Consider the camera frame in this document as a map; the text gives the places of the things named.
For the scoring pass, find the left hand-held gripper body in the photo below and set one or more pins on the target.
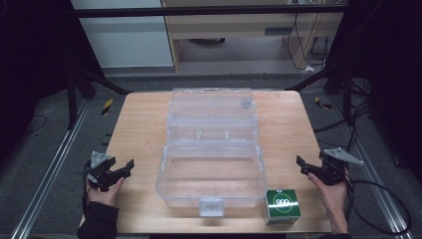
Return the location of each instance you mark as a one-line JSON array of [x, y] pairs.
[[96, 172]]

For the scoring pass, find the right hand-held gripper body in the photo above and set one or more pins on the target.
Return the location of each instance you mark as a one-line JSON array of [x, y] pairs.
[[333, 172]]

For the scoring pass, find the person's left hand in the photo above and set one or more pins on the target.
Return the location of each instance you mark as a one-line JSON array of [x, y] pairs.
[[104, 195]]

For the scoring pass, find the person's right hand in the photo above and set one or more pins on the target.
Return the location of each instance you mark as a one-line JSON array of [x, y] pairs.
[[331, 197]]

